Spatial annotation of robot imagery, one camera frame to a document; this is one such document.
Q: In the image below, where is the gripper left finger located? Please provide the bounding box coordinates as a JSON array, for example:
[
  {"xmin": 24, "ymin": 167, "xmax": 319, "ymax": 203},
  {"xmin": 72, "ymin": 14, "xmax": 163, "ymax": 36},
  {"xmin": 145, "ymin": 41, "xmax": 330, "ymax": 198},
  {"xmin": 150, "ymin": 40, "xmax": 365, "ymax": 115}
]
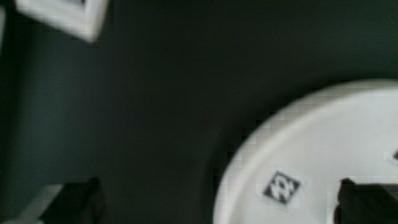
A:
[{"xmin": 10, "ymin": 176, "xmax": 109, "ymax": 224}]

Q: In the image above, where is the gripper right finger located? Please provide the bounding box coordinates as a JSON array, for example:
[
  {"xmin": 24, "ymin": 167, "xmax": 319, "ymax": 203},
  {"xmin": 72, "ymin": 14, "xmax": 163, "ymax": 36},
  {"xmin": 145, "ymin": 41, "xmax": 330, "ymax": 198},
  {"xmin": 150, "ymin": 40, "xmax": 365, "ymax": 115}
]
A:
[{"xmin": 332, "ymin": 178, "xmax": 398, "ymax": 224}]

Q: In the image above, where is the white round table top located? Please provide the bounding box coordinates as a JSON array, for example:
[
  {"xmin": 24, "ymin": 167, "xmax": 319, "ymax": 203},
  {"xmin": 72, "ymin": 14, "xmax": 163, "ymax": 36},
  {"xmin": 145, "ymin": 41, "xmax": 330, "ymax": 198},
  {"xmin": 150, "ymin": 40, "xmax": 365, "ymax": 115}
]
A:
[{"xmin": 211, "ymin": 79, "xmax": 398, "ymax": 224}]

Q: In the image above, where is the white cross-shaped table base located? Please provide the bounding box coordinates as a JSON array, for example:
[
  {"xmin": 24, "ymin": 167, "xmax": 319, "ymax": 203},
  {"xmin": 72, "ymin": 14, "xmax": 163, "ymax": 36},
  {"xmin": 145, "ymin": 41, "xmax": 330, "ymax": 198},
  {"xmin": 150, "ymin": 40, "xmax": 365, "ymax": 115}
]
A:
[{"xmin": 14, "ymin": 0, "xmax": 109, "ymax": 43}]

